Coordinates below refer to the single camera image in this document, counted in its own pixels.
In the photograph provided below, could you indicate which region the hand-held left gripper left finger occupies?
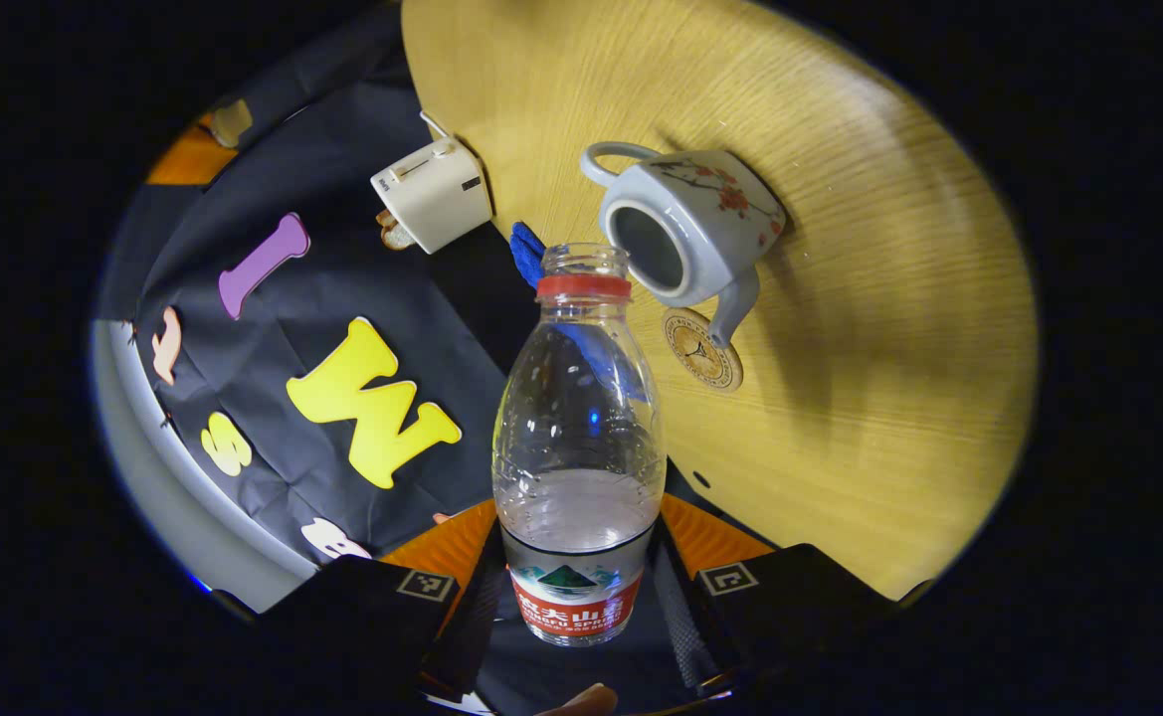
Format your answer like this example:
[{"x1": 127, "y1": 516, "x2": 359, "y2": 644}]
[{"x1": 211, "y1": 500, "x2": 514, "y2": 702}]

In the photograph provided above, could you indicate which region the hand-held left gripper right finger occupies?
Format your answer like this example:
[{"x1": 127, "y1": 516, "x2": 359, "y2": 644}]
[{"x1": 649, "y1": 492, "x2": 932, "y2": 697}]

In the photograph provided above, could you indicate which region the clear plastic water bottle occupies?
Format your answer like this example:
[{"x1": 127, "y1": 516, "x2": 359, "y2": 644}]
[{"x1": 491, "y1": 243, "x2": 668, "y2": 647}]

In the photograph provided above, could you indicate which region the round wooden coaster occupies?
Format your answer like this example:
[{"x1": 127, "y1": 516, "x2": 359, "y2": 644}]
[{"x1": 663, "y1": 307, "x2": 744, "y2": 394}]

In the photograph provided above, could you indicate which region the white floral teacup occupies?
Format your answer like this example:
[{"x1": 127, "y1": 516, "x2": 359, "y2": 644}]
[{"x1": 581, "y1": 141, "x2": 787, "y2": 349}]

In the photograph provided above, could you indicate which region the black backdrop cloth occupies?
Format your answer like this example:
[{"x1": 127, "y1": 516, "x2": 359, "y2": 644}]
[{"x1": 94, "y1": 5, "x2": 771, "y2": 598}]

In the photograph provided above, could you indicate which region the folded blue towel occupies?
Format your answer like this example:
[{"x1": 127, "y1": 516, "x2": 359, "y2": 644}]
[{"x1": 509, "y1": 221, "x2": 548, "y2": 289}]

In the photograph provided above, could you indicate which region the bread slice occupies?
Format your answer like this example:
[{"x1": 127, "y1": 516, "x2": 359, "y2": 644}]
[{"x1": 375, "y1": 209, "x2": 418, "y2": 252}]

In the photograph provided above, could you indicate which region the white toaster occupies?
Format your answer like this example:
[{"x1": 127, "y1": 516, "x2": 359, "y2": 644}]
[{"x1": 370, "y1": 137, "x2": 493, "y2": 256}]

